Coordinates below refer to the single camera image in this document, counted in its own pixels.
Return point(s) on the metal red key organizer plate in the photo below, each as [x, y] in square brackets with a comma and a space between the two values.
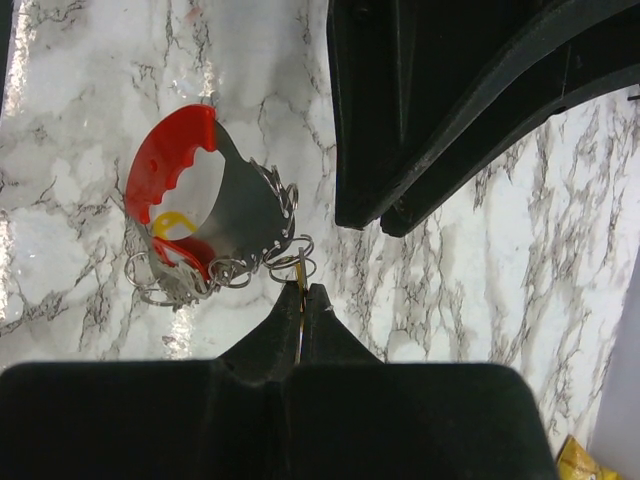
[188, 163]

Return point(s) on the yellow key tag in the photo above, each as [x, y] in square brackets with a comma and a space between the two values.
[166, 222]
[301, 273]

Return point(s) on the small red key tag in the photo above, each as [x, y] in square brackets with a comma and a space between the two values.
[194, 252]

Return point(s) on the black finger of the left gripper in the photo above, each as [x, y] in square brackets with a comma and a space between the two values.
[603, 59]
[407, 79]

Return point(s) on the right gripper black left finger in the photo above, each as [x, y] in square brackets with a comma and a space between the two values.
[171, 419]

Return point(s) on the yellow chips bag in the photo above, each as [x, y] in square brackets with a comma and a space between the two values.
[575, 463]

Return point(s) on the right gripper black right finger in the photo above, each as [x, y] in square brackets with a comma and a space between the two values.
[406, 420]

